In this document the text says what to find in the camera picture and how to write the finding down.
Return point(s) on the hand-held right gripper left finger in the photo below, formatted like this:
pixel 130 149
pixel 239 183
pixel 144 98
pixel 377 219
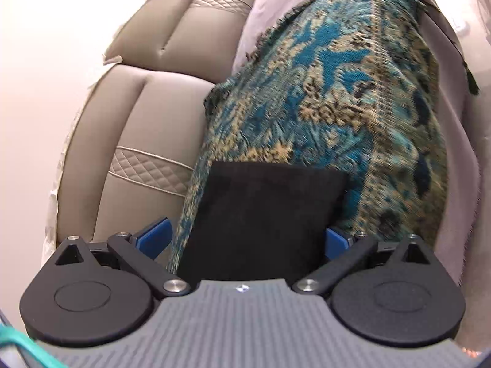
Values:
pixel 153 238

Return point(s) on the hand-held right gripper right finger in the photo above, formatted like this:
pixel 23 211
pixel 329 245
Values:
pixel 334 244

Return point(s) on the black pants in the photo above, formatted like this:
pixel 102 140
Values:
pixel 261 218

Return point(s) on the beige leather sofa backrest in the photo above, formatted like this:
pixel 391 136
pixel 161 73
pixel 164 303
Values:
pixel 153 103

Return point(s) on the teal paisley blanket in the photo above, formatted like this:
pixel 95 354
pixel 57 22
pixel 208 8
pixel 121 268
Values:
pixel 345 103

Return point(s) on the mauve grey cloth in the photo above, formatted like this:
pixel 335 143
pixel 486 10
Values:
pixel 456 130

